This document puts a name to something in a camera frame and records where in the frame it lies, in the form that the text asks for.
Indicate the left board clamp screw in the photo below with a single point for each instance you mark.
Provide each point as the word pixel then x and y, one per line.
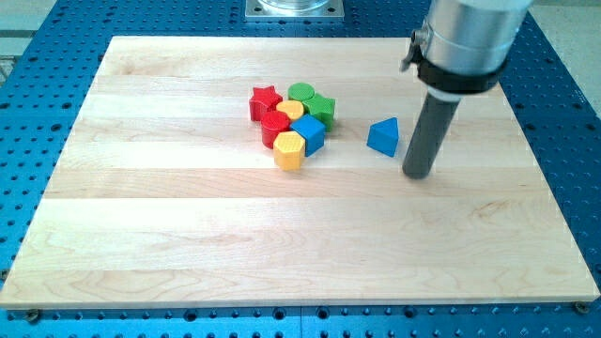
pixel 31 315

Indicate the green cylinder block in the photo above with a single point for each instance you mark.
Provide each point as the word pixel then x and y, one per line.
pixel 300 91

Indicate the green star block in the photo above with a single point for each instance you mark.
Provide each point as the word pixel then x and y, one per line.
pixel 322 108

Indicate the blue cube block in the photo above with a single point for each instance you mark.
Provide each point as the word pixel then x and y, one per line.
pixel 313 131

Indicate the yellow heart block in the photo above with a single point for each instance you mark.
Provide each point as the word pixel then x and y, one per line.
pixel 294 109

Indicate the blue triangle block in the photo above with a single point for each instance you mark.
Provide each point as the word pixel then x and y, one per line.
pixel 383 136

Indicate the right board clamp screw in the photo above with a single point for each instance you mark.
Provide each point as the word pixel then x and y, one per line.
pixel 581 308

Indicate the red cylinder block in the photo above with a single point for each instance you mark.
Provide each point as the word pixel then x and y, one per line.
pixel 272 124

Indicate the yellow hexagon block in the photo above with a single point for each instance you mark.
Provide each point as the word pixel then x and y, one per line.
pixel 289 150

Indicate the wooden board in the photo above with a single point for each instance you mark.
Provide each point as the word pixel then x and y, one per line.
pixel 165 196

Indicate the board clamp screw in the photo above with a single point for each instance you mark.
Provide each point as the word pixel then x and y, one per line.
pixel 581 308
pixel 31 315

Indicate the blue perforated table plate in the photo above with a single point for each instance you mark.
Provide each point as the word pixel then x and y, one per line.
pixel 45 90

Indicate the red star block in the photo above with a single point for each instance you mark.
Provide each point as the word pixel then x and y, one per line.
pixel 263 100

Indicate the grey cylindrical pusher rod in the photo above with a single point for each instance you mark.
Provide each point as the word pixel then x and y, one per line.
pixel 434 120

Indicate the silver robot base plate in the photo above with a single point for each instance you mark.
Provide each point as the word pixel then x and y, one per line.
pixel 292 9

